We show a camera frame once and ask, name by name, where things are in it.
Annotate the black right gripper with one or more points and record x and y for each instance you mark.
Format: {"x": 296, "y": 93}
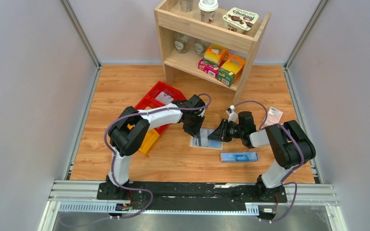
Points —
{"x": 225, "y": 131}

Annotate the pink orange juice carton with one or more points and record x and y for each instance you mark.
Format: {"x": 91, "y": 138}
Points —
{"x": 213, "y": 59}

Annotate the red plastic bin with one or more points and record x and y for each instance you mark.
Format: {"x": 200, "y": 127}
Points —
{"x": 162, "y": 86}
{"x": 147, "y": 103}

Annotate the yellow plastic bin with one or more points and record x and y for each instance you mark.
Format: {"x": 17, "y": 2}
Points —
{"x": 149, "y": 141}

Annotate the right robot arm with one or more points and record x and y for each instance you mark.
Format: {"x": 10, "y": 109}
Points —
{"x": 290, "y": 145}

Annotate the Chobani yogurt cup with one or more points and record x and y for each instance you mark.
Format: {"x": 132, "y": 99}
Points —
{"x": 240, "y": 21}

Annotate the pink snack packet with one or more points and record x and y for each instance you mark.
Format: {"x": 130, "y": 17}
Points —
{"x": 273, "y": 116}

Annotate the blue gum pack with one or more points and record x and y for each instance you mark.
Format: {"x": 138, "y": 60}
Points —
{"x": 239, "y": 157}

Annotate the paper coffee cup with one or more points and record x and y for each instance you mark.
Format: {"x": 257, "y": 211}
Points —
{"x": 207, "y": 10}

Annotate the right glass water bottle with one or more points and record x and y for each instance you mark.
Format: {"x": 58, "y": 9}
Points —
{"x": 200, "y": 47}

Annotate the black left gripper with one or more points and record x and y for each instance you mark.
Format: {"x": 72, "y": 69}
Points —
{"x": 192, "y": 128}

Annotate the white paper in bin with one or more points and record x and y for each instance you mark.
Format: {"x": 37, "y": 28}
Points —
{"x": 164, "y": 98}

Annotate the green yellow juice carton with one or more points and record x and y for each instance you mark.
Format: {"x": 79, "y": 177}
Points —
{"x": 231, "y": 69}

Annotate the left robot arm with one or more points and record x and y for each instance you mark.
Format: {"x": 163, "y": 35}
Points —
{"x": 124, "y": 136}

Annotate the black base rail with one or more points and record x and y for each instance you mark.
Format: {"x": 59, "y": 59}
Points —
{"x": 192, "y": 196}

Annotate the metal can on shelf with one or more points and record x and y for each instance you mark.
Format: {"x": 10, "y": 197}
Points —
{"x": 186, "y": 5}

